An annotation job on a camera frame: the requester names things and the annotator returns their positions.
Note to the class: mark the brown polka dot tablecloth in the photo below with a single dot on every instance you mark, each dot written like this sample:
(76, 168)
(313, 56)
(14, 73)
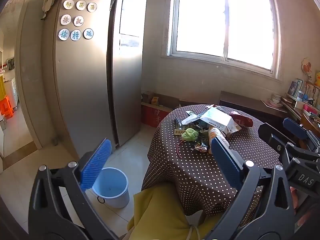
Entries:
(198, 180)

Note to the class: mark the blue white mask box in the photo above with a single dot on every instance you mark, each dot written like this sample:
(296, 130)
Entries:
(220, 120)

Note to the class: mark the light blue trash bucket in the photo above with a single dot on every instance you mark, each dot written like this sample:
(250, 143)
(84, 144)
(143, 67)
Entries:
(112, 188)

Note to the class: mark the white orange plastic bag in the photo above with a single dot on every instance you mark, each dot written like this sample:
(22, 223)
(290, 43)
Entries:
(214, 132)

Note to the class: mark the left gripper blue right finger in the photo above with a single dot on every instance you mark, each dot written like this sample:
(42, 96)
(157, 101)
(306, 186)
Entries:
(228, 162)

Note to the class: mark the yellow trousers leg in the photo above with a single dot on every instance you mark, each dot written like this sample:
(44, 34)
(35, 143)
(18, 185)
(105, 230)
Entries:
(158, 214)

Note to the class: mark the dark red snack bag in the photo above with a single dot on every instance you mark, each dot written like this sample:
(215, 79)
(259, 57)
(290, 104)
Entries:
(241, 120)

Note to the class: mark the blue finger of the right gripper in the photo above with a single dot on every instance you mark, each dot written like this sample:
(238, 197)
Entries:
(295, 129)

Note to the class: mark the orange plastic stool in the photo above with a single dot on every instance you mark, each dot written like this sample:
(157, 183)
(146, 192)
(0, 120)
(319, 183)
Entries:
(6, 108)

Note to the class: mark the stacked white bowls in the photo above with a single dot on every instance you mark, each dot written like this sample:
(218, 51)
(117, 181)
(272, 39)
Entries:
(276, 98)

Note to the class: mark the red cardboard box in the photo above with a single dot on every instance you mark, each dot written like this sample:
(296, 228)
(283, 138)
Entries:
(152, 115)

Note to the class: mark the green plush toy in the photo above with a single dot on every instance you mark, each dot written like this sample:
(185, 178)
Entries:
(189, 134)

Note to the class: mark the silver double door refrigerator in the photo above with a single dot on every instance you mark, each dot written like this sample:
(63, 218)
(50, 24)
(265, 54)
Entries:
(91, 57)

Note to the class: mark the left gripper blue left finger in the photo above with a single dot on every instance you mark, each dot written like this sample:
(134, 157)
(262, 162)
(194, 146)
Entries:
(91, 164)

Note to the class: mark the black snack wrapper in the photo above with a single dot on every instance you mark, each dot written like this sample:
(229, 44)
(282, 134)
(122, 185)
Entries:
(202, 142)

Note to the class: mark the dark wooden cabinet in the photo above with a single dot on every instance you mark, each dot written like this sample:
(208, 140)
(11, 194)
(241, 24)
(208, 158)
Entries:
(255, 108)

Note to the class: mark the right hand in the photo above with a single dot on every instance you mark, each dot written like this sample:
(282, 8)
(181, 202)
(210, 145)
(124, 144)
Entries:
(295, 194)

